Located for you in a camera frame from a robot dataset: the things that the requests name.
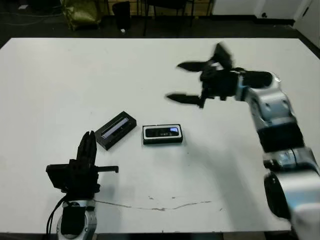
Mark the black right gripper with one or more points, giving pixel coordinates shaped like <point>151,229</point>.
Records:
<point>220,83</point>

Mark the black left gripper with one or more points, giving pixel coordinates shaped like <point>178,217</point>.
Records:
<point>82,181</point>

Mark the black box lid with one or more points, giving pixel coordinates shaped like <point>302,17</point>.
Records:
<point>117,127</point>

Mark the slim black camera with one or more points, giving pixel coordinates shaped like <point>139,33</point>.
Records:
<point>160,132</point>

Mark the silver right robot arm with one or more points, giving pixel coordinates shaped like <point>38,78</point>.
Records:
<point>272,100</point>

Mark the black box base white insert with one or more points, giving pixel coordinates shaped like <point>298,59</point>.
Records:
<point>162,141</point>

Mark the pale wooden crate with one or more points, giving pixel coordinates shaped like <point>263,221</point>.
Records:
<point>137,7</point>
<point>201,7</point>

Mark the black mesh office chair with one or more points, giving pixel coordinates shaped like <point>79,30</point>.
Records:
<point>162,3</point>

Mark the black waste bin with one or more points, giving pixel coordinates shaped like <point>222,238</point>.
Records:
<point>121,16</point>

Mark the black round door stop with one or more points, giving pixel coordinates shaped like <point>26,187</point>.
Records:
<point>264,15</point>

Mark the yellow-green sack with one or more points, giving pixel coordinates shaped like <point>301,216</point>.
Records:
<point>80,13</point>

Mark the white door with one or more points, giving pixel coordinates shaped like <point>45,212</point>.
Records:
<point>310,15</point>

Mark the white paper sheet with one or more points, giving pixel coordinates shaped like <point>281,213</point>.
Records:
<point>23,7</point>

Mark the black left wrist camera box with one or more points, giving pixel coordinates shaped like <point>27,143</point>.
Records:
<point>58,176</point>

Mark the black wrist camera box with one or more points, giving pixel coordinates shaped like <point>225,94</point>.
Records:
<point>58,176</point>
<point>222,56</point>

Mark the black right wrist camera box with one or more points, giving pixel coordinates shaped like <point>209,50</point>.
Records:
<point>222,56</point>

